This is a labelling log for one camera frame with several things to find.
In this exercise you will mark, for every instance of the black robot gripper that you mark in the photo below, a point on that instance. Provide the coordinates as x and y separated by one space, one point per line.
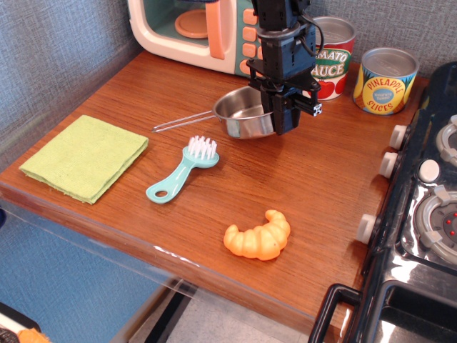
283 73

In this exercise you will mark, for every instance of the small steel pot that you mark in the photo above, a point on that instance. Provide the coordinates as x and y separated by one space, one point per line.
239 112

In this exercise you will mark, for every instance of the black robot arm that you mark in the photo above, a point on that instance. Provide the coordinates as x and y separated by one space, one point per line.
280 8

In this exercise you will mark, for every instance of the teal dish brush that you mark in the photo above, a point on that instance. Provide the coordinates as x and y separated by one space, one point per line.
201 152

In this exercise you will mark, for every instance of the tomato sauce can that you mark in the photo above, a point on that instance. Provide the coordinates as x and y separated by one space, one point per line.
335 43

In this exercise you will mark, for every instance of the toy microwave oven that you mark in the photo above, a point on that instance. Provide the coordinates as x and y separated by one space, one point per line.
216 35

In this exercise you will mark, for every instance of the pineapple slices can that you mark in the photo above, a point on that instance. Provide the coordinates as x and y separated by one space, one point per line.
385 80

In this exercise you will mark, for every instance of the orange plastic croissant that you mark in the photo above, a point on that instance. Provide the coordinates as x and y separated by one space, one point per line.
263 242

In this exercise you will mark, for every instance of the green folded cloth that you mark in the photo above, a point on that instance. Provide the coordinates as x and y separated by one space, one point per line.
86 158

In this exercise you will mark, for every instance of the black toy stove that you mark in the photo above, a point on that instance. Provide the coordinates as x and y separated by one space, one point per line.
409 274

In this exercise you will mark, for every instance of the orange fuzzy object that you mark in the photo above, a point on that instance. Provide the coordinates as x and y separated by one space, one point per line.
32 336

